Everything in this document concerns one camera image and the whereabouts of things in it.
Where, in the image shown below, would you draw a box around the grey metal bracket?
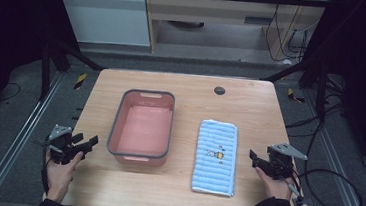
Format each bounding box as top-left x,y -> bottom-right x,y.
283,180 -> 317,206

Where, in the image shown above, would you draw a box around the thin black floor cable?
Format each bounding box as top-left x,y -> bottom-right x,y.
0,80 -> 23,105

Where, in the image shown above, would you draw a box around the black looped gripper cable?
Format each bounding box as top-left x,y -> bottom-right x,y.
290,166 -> 366,206

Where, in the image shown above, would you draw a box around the aluminium floor rail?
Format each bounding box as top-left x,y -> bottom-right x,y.
0,66 -> 65,206
294,89 -> 366,206

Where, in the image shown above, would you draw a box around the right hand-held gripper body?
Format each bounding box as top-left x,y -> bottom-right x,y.
263,141 -> 310,184

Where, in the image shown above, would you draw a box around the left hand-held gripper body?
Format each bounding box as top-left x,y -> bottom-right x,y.
42,123 -> 80,167

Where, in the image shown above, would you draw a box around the light wooden desk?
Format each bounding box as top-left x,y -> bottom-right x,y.
136,0 -> 333,68

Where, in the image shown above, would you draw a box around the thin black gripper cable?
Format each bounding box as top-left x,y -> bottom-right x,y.
39,142 -> 54,196

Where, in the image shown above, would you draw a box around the person's left hand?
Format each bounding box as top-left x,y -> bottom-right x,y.
41,147 -> 85,205

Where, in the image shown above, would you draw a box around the person's right hand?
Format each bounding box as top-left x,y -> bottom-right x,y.
251,164 -> 298,203

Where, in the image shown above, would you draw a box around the black metal stand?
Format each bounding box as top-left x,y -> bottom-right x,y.
256,54 -> 332,124
36,33 -> 109,107

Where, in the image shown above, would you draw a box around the black floor cables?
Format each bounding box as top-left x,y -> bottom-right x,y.
283,71 -> 352,143

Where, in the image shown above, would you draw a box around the white cabinet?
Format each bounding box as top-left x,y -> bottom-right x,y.
46,0 -> 156,50

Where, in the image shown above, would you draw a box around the hanging black desk cables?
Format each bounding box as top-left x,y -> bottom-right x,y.
262,0 -> 316,66

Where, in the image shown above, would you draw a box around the pink basin with grey rim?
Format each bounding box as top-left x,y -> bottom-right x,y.
104,86 -> 177,169

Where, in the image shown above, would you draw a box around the blue striped towel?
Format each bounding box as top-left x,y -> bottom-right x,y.
189,117 -> 242,199

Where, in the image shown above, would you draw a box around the round table cable hole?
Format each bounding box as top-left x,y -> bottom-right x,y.
213,86 -> 227,97

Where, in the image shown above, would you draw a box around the yellow black floor tape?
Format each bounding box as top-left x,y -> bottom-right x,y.
285,87 -> 308,105
73,71 -> 88,91

